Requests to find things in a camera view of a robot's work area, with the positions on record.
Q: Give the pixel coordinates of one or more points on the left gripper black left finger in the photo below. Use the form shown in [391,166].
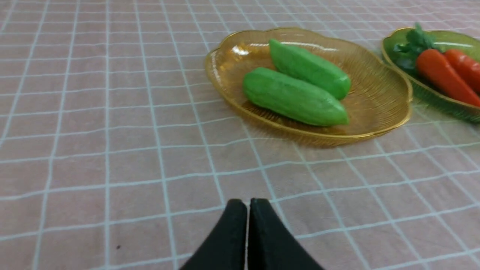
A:
[224,247]

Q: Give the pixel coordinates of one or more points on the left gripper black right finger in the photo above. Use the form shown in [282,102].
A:
[270,246]

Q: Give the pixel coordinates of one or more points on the green cucumber toy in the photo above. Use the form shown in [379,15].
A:
[300,64]
[293,98]

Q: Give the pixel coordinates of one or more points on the orange carrot toy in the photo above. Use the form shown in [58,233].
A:
[432,65]
[466,67]

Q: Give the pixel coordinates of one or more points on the pink checkered tablecloth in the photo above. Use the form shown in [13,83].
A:
[118,154]

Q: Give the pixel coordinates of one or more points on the amber ribbed plastic plate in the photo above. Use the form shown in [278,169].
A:
[379,100]

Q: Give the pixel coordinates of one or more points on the green ribbed plastic plate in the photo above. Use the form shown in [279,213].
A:
[422,89]

